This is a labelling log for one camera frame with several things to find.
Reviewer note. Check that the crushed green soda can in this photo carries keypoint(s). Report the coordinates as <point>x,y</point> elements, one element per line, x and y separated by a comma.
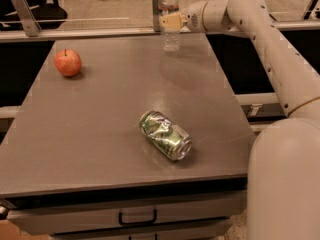
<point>173,141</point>

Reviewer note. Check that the glass barrier rail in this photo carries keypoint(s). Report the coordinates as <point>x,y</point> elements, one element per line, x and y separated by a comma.
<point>83,33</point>

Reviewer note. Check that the metal bracket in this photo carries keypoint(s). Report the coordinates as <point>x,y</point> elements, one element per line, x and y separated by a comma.
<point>28,22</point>
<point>156,12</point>

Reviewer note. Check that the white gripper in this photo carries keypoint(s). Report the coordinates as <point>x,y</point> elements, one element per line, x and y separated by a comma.
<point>194,18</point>

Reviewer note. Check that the clear plastic water bottle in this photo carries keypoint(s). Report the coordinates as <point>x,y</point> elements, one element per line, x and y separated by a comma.
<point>170,36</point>

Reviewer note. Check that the grey drawer with black handle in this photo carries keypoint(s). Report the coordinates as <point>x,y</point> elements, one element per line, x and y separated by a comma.
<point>129,213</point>

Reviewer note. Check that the left metal bracket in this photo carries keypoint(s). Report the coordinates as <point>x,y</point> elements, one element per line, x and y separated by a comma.
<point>28,22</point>

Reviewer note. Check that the middle metal bracket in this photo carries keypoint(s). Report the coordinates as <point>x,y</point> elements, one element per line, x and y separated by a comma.
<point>156,12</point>

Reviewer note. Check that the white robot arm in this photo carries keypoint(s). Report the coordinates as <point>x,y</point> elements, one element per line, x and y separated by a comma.
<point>283,191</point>

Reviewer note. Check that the black office chair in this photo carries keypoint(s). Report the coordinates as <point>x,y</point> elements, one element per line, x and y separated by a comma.
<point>48,13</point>

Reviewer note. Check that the red apple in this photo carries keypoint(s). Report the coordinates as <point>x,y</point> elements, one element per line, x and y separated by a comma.
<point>67,62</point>

